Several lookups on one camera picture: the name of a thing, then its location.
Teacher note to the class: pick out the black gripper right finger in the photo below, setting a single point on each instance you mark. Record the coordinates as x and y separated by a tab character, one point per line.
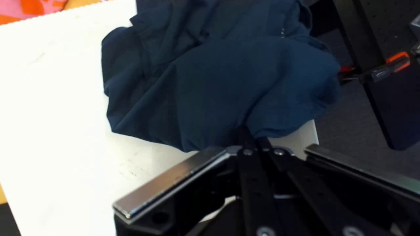
363	169

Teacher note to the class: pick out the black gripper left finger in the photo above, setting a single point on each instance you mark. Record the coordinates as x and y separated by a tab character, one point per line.
175	182

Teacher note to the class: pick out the navy blue cloth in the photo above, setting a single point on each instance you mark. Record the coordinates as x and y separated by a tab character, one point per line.
218	74

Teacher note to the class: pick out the white plastic laundry basket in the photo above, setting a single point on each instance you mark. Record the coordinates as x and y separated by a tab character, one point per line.
53	132

